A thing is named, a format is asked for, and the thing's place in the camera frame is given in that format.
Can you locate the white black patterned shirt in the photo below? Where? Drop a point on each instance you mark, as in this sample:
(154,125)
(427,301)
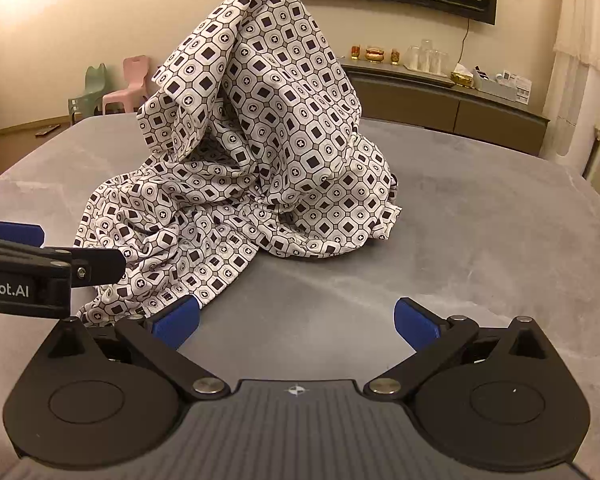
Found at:
(280,110)

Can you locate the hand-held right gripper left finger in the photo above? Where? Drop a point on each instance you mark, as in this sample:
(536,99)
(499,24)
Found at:
(177,322)

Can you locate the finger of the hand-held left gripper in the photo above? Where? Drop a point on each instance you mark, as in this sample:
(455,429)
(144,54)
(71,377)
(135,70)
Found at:
(97,266)
(10,234)

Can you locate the clear glass cup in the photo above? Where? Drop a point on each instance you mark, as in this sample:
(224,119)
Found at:
(426,47)
(437,61)
(414,58)

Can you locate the gold red ornament bowl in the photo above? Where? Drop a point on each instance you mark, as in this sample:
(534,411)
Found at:
(375,53)

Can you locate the small dark floor object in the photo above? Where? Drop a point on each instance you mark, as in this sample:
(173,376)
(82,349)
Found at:
(46,131)

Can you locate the gold tissue box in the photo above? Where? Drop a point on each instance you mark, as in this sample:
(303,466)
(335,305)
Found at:
(462,78)

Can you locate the white lace curtain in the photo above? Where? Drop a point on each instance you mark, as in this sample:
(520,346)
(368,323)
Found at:
(580,35)

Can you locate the white organizer box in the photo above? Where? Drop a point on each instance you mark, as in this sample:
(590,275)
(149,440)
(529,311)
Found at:
(500,86)

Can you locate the pink plastic chair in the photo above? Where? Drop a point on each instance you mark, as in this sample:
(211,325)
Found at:
(135,72)

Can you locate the green plastic chair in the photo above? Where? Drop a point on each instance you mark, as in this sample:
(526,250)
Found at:
(95,82)

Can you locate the small gold ornament cup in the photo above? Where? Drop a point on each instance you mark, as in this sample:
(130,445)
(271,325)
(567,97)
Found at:
(355,53)
(395,55)

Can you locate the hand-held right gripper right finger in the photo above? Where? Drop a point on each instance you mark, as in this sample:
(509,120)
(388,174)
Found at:
(415,322)

